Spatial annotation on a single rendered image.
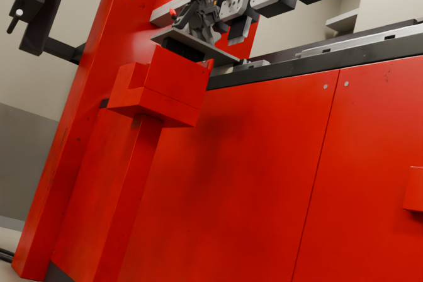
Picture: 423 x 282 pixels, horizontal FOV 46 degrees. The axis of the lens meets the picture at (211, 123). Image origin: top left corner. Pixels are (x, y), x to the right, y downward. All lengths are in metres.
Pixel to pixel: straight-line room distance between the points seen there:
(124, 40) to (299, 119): 1.56
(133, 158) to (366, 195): 0.56
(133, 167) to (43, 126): 2.98
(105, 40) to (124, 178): 1.38
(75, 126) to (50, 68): 1.86
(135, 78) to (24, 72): 3.00
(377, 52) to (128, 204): 0.66
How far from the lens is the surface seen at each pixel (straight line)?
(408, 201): 0.84
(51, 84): 4.21
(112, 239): 1.21
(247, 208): 1.16
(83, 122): 2.42
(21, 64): 4.21
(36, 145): 4.15
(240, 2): 1.80
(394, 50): 1.00
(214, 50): 1.65
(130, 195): 1.21
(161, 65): 1.17
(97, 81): 2.45
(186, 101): 1.19
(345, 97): 1.03
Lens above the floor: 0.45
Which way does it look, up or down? 11 degrees up
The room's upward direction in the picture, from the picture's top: 15 degrees clockwise
